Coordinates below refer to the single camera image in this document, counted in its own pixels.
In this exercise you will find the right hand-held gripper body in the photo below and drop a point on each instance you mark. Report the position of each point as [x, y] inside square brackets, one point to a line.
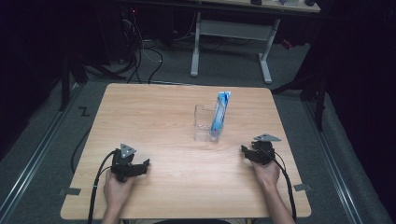
[264, 152]

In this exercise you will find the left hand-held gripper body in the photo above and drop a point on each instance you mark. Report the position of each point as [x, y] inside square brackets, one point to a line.
[123, 165]

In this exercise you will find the blue and white toothpaste tube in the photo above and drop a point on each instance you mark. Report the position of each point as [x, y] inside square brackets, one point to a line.
[220, 113]

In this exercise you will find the clear plastic container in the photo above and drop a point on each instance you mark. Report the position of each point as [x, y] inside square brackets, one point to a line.
[204, 124]

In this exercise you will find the person's right hand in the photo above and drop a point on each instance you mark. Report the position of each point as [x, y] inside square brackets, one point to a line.
[267, 174]

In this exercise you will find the person's left hand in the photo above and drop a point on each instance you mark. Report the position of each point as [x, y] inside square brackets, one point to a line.
[116, 190]

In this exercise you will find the grey tape strip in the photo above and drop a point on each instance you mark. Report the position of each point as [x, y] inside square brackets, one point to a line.
[72, 191]
[302, 187]

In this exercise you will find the black metal stand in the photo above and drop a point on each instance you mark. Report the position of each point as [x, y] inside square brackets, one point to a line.
[317, 93]
[67, 84]

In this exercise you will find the red object under desk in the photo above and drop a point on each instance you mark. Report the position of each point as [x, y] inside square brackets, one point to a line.
[287, 44]

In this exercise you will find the grey-legged wooden desk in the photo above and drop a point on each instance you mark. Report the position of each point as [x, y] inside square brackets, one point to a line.
[233, 29]

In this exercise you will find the metal floor rail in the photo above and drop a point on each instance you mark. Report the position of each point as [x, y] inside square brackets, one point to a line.
[34, 155]
[336, 168]

